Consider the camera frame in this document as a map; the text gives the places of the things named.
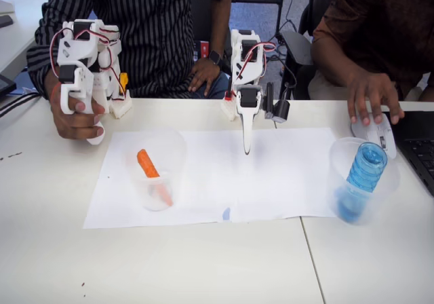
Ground striped-shirt man's left hand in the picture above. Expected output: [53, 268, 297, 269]
[188, 58, 221, 98]

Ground orange carrot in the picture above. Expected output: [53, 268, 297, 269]
[136, 149, 174, 206]

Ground red badge card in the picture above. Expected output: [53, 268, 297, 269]
[195, 40, 211, 60]

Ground black tablet screen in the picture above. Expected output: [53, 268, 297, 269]
[0, 74, 17, 98]

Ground clear plastic cup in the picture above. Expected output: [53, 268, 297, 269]
[326, 136, 401, 225]
[123, 129, 188, 212]

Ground black cable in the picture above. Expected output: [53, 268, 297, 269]
[0, 92, 43, 119]

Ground striped-shirt man's left forearm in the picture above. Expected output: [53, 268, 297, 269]
[207, 0, 232, 53]

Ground striped-shirt man's right forearm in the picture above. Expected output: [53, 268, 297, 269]
[43, 68, 62, 98]

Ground brown-shirt man's right hand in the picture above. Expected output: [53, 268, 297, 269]
[347, 71, 406, 127]

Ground white leader arm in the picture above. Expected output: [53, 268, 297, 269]
[50, 18, 133, 146]

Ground black laptop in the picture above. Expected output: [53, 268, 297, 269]
[382, 110, 434, 197]

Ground yellow plastic clamp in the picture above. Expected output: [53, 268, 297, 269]
[118, 72, 130, 99]

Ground black office chair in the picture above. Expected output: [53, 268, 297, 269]
[277, 31, 315, 101]

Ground man in brown shirt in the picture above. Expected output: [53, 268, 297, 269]
[311, 0, 434, 102]

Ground brown-shirt man's right forearm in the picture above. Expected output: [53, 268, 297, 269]
[311, 39, 369, 84]

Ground man in striped shirt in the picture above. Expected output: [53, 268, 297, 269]
[26, 0, 237, 100]

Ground white computer mouse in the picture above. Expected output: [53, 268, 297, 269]
[350, 113, 397, 159]

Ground striped-shirt man's right hand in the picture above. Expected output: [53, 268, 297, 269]
[50, 81, 106, 142]

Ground white paper sheet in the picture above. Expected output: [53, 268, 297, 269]
[83, 127, 344, 230]

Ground black smartwatch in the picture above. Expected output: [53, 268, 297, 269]
[206, 48, 223, 65]

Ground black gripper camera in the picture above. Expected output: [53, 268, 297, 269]
[263, 81, 292, 122]

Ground black metal frame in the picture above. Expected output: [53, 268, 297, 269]
[232, 0, 288, 37]

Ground blue plastic bottle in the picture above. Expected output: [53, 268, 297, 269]
[335, 141, 389, 222]

